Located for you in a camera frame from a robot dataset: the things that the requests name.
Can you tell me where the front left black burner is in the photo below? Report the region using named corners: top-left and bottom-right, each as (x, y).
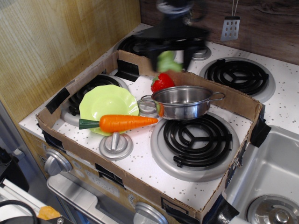
top-left (61, 74), bottom-right (128, 127)

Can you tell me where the light green plastic plate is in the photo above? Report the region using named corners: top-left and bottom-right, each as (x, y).
top-left (78, 84), bottom-right (141, 136)

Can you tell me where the small steel pan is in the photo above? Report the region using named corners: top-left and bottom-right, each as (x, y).
top-left (141, 85), bottom-right (226, 120)

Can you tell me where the silver oven knob left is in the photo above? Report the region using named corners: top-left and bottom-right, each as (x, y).
top-left (44, 149), bottom-right (72, 176)

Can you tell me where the black burner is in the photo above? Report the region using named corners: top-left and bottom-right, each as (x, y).
top-left (150, 113), bottom-right (240, 182)
top-left (61, 74), bottom-right (128, 127)
top-left (114, 35), bottom-right (151, 57)
top-left (199, 57), bottom-right (276, 103)

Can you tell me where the silver oven knob right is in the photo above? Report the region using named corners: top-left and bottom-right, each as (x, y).
top-left (133, 202), bottom-right (168, 224)

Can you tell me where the orange object bottom left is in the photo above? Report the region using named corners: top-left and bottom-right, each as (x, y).
top-left (37, 206), bottom-right (61, 220)

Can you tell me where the black device left edge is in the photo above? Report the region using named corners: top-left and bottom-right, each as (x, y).
top-left (0, 148), bottom-right (29, 192)

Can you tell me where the silver stovetop knob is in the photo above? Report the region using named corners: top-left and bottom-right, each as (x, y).
top-left (99, 132), bottom-right (133, 161)
top-left (137, 97), bottom-right (158, 118)
top-left (192, 46), bottom-right (212, 61)

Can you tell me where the steel sink basin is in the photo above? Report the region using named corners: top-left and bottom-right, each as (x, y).
top-left (225, 126), bottom-right (299, 224)

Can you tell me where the silver stovetop knob middle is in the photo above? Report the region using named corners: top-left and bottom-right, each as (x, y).
top-left (137, 97), bottom-right (158, 118)

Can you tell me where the silver stovetop knob rear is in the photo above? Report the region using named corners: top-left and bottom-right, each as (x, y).
top-left (192, 46), bottom-right (212, 61)

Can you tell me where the red toy strawberry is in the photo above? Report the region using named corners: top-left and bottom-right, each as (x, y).
top-left (151, 73), bottom-right (175, 93)

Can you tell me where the black cable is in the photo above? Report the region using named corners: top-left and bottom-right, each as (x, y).
top-left (0, 199), bottom-right (38, 224)

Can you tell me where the orange toy carrot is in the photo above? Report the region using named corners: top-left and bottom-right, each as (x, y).
top-left (79, 115), bottom-right (158, 133)

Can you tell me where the silver stovetop knob front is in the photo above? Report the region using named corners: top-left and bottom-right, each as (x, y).
top-left (99, 132), bottom-right (133, 161)

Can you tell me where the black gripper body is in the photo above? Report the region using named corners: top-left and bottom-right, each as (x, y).
top-left (136, 15), bottom-right (209, 55)

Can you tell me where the silver oven door handle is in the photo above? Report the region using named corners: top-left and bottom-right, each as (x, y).
top-left (47, 174), bottom-right (135, 224)

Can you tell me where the rear left black burner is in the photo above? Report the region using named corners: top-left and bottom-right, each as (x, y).
top-left (114, 35), bottom-right (151, 57)

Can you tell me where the front right black burner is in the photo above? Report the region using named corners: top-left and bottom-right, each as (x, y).
top-left (150, 113), bottom-right (240, 182)

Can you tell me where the hanging metal spatula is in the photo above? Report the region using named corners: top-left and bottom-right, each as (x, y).
top-left (221, 0), bottom-right (240, 42)

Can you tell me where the cardboard fence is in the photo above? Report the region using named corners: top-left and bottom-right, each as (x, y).
top-left (36, 50), bottom-right (269, 221)

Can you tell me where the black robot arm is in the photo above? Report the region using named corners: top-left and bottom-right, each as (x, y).
top-left (135, 0), bottom-right (209, 71)

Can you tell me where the rear right black burner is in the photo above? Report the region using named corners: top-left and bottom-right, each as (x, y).
top-left (199, 57), bottom-right (276, 103)

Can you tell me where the green toy broccoli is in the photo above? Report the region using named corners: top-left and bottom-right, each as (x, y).
top-left (157, 51), bottom-right (183, 72)

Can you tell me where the silver oven knob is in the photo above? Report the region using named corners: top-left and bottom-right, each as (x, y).
top-left (44, 149), bottom-right (72, 176)
top-left (133, 202), bottom-right (168, 224)

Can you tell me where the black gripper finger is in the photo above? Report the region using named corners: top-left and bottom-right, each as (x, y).
top-left (183, 46), bottom-right (195, 70)
top-left (149, 50), bottom-right (163, 71)

